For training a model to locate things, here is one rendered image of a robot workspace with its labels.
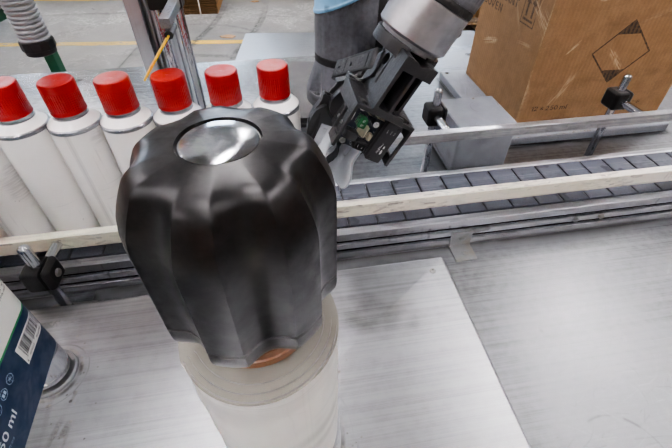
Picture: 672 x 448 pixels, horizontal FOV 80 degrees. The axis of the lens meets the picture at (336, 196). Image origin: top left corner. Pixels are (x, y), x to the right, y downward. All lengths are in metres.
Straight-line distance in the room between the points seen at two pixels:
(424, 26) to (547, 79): 0.46
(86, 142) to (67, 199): 0.09
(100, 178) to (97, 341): 0.17
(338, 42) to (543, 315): 0.55
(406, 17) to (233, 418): 0.33
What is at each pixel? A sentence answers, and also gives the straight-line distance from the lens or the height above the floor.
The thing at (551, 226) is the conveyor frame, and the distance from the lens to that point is 0.66.
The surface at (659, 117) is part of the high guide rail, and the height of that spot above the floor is 0.96.
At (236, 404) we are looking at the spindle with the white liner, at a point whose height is 1.06.
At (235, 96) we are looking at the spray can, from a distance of 0.44.
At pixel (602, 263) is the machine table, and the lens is 0.66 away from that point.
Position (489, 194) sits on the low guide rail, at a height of 0.91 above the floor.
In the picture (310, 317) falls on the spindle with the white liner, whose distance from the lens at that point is 0.17.
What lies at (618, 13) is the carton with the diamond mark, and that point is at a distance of 0.84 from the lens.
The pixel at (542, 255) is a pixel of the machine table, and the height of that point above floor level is 0.83.
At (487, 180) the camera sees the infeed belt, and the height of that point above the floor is 0.88.
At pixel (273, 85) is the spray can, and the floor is 1.07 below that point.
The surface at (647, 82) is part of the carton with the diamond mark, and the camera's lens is 0.96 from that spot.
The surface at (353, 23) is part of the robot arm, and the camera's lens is 0.76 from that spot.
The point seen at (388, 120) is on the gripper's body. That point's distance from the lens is 0.41.
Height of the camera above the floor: 1.25
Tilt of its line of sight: 41 degrees down
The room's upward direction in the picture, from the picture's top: straight up
